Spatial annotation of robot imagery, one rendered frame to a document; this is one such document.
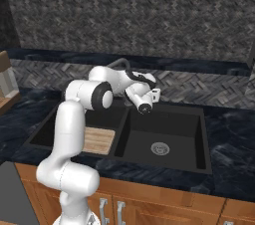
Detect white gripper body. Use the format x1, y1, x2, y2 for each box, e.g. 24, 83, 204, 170
150, 88, 162, 103

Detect black double sink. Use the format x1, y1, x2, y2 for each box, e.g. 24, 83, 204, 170
22, 97, 213, 175

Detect silver sink drain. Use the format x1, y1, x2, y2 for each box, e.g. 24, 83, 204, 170
150, 141, 170, 156

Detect dark grey sink faucet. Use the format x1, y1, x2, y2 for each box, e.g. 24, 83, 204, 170
107, 57, 132, 75

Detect wooden cutting board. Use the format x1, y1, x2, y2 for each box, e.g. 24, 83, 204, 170
81, 126, 117, 156

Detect brown and white box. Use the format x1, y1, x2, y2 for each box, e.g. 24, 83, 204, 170
0, 50, 22, 115

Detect dark grey dishwasher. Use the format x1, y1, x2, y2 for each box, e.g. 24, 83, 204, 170
0, 160, 41, 225

